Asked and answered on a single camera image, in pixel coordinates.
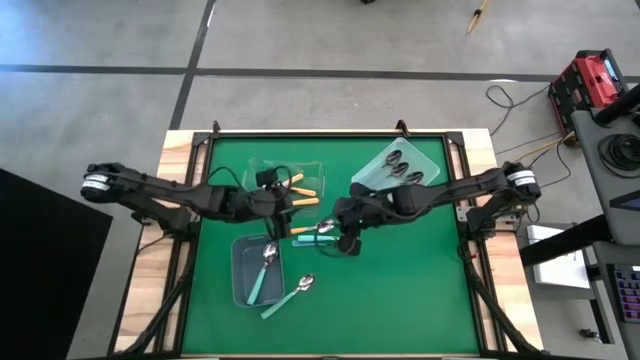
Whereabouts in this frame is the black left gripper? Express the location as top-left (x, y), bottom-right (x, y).
top-left (252, 168), bottom-right (295, 239)

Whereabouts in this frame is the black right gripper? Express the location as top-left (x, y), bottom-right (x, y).
top-left (333, 182), bottom-right (399, 257)

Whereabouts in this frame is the clear plastic bin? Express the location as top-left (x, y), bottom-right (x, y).
top-left (242, 156), bottom-right (329, 215)

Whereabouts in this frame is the grey-blue plastic bin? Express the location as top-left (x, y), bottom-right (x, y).
top-left (230, 233), bottom-right (286, 308)

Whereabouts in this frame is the translucent white plastic bin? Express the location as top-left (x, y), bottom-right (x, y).
top-left (349, 137), bottom-right (442, 194)

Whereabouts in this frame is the green table mat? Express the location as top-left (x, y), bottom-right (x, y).
top-left (180, 135), bottom-right (482, 356)

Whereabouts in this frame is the wooden table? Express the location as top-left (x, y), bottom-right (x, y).
top-left (113, 128), bottom-right (545, 357)

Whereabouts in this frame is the black diagonal strut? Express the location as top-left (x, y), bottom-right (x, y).
top-left (518, 213), bottom-right (617, 269)

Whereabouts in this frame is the white box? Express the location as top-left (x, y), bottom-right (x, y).
top-left (525, 223), bottom-right (592, 291)

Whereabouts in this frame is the black floor mat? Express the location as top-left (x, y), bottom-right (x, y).
top-left (0, 167), bottom-right (115, 360)

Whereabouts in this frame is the grey cart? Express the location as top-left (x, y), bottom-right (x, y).
top-left (570, 82), bottom-right (640, 246)

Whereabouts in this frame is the red power unit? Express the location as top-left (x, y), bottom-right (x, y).
top-left (547, 48), bottom-right (632, 149)

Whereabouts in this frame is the grey desk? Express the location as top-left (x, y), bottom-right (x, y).
top-left (592, 239), bottom-right (640, 360)

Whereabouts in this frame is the dark tablet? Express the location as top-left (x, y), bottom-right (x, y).
top-left (609, 188), bottom-right (640, 214)

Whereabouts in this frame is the black pole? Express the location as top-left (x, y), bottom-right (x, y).
top-left (593, 83), bottom-right (640, 127)

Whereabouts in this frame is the black keyboard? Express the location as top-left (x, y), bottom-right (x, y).
top-left (612, 263), bottom-right (640, 325)

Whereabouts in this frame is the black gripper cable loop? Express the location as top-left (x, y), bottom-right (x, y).
top-left (317, 238), bottom-right (362, 260)

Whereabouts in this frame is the black table frame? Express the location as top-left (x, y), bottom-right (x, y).
top-left (107, 119), bottom-right (544, 360)

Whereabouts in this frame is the yellow floor cable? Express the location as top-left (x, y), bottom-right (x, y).
top-left (499, 130), bottom-right (576, 172)

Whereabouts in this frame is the coiled black cable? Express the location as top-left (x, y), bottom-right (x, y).
top-left (597, 132), bottom-right (640, 180)

